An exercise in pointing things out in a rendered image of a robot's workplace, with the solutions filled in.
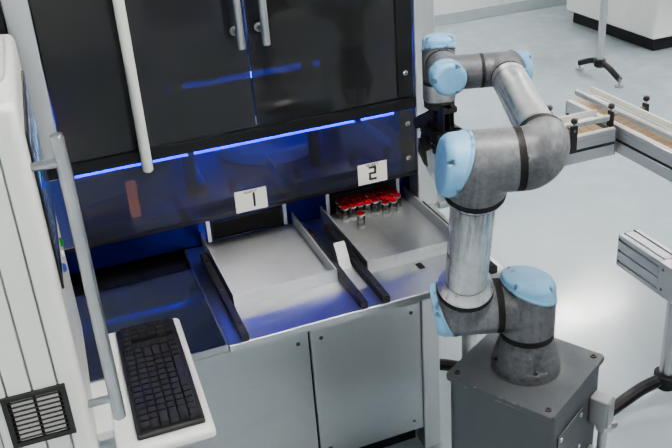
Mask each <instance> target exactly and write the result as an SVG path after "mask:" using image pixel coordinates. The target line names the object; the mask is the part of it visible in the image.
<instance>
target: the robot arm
mask: <svg viewBox="0 0 672 448"><path fill-rule="evenodd" d="M455 49H456V46H455V38H454V36H453V35H452V34H449V33H442V32H438V33H431V34H427V35H425V36H424V37H423V39H422V49H421V52H422V79H423V82H422V86H423V100H424V107H425V108H426V109H428V111H426V112H425V113H423V114H421V115H418V116H417V117H416V118H414V119H413V121H414V125H415V129H417V128H420V131H421V135H420V138H418V140H419V144H418V152H419V155H420V157H421V159H422V161H423V163H424V165H425V167H426V169H427V171H428V172H429V174H430V176H431V177H432V178H433V179H434V180H435V185H436V190H437V192H438V194H439V195H440V196H441V197H444V199H445V201H446V202H447V203H448V205H449V206H450V212H449V227H448V242H447V257H446V269H445V270H444V271H443V272H442V273H441V275H440V276H439V278H438V281H435V282H434V283H431V284H430V285H429V290H430V296H431V302H432V308H433V314H434V320H435V326H436V331H437V333H438V334H439V335H440V336H443V337H448V336H453V337H458V336H464V335H476V334H489V333H499V336H498V338H497V341H496V343H495V345H494V348H493V350H492V353H491V367H492V370H493V371H494V373H495V374H496V375H497V376H498V377H500V378H501V379H503V380H504V381H506V382H509V383H511V384H515V385H519V386H528V387H531V386H540V385H544V384H547V383H549V382H551V381H553V380H554V379H556V378H557V376H558V375H559V373H560V371H561V356H560V353H559V350H558V347H557V344H556V341H555V338H554V333H555V316H556V303H557V296H556V283H555V281H554V279H553V278H552V277H551V276H550V275H549V274H548V273H546V272H545V271H543V270H540V269H538V268H536V267H532V266H527V265H512V266H509V267H507V268H505V269H503V271H502V272H501V274H500V278H491V277H490V275H489V274H488V271H489V263H490V255H491V246H492V238H493V230H494V221H495V213H496V210H497V209H499V208H500V207H501V206H502V204H503V203H504V201H505V199H506V194H507V192H519V191H530V190H535V189H538V188H540V187H542V186H544V185H546V184H548V183H550V182H551V181H552V180H553V179H554V178H555V177H556V176H558V175H559V173H560V172H561V171H562V169H563V168H564V166H565V164H566V162H567V160H568V157H569V154H570V148H571V144H570V136H569V133H568V130H567V128H566V126H565V125H564V123H563V122H562V120H561V119H560V118H559V117H558V116H556V115H554V114H552V113H551V112H550V111H549V109H548V107H547V106H546V104H545V102H544V101H543V99H542V97H541V96H540V94H539V92H538V90H537V89H536V87H535V85H534V84H533V82H532V77H533V62H532V59H531V55H530V53H529V52H528V51H526V50H509V51H500V52H487V53H473V54H460V55H455ZM486 87H493V88H494V90H495V92H496V94H497V96H498V98H499V100H500V102H501V104H502V106H503V108H504V110H505V112H506V115H507V117H508V119H509V121H510V123H511V125H512V127H498V128H485V129H472V130H469V129H462V128H461V127H459V126H458V125H456V124H454V113H455V112H457V106H455V95H456V94H458V93H460V92H461V91H462V90H463V89H474V88H486Z"/></svg>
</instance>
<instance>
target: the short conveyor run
mask: <svg viewBox="0 0 672 448"><path fill-rule="evenodd" d="M595 115H597V109H594V110H589V111H584V112H580V113H575V114H570V115H566V116H561V117H559V118H560V119H561V120H562V122H565V123H564V125H565V126H566V128H567V130H568V133H569V136H570V144H571V148H570V154H569V157H568V160H567V162H566V164H565V166H568V165H572V164H576V163H580V162H585V161H589V160H593V159H597V158H602V157H606V156H610V155H615V145H616V133H617V131H616V128H614V127H609V126H607V125H605V124H603V123H602V122H606V121H609V119H610V116H609V115H604V116H600V117H595V118H594V117H593V116H595ZM590 116H592V117H590ZM586 117H588V118H586ZM581 118H583V119H581ZM578 119H579V120H578ZM568 121H569V122H568Z"/></svg>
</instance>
